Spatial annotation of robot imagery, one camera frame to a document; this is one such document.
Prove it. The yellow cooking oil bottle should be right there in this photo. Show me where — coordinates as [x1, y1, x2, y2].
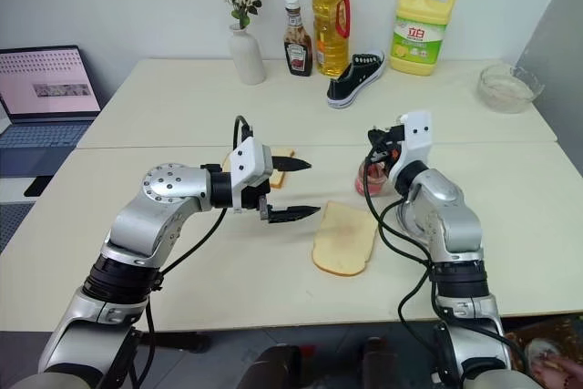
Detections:
[312, 0, 352, 78]

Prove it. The dark rounded shape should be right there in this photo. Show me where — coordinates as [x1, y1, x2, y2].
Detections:
[243, 345, 304, 389]

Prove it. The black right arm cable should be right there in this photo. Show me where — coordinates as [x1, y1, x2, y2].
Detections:
[366, 126, 525, 381]

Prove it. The white ceramic vase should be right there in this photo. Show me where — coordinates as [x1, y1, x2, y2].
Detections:
[227, 23, 267, 86]

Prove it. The flat black phone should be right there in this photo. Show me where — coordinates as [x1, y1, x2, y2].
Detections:
[23, 174, 54, 199]

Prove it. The small white bread slice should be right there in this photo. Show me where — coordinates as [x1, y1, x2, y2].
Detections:
[221, 146, 296, 189]

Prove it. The large white bread slice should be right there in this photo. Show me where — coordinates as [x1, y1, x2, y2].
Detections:
[312, 200, 379, 277]

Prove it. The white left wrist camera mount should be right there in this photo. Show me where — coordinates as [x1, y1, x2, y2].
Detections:
[228, 137, 274, 215]

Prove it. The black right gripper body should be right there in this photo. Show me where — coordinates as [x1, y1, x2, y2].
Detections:
[380, 122, 407, 163]

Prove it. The black and white sneaker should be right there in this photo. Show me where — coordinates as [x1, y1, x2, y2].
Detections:
[326, 49, 387, 110]

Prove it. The brown ketchup bottle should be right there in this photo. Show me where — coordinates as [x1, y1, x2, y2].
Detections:
[282, 0, 314, 77]

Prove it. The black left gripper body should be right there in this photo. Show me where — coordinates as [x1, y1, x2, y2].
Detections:
[236, 157, 281, 225]

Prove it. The brown patterned floor mat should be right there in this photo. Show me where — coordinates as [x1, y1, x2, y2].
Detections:
[505, 315, 583, 389]

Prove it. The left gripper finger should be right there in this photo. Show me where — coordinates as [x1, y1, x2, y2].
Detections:
[266, 205, 322, 225]
[271, 155, 313, 175]

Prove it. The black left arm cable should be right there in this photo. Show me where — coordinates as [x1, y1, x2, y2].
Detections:
[134, 114, 255, 389]

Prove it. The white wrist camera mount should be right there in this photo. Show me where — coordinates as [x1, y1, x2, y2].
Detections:
[228, 137, 274, 215]
[386, 109, 433, 180]

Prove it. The open grey laptop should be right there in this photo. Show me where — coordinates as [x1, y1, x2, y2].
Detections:
[0, 46, 104, 179]

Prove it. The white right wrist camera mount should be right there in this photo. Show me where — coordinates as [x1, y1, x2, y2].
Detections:
[386, 109, 433, 180]

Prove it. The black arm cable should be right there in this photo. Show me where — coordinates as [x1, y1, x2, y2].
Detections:
[134, 114, 255, 389]
[366, 126, 525, 381]

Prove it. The glass jar of red jam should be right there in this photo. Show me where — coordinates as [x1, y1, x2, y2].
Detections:
[353, 154, 403, 199]

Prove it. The yellow dish detergent jug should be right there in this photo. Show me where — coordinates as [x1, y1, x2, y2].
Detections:
[390, 0, 456, 77]

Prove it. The clear glass bowl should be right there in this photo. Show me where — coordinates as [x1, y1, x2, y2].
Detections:
[476, 64, 546, 114]

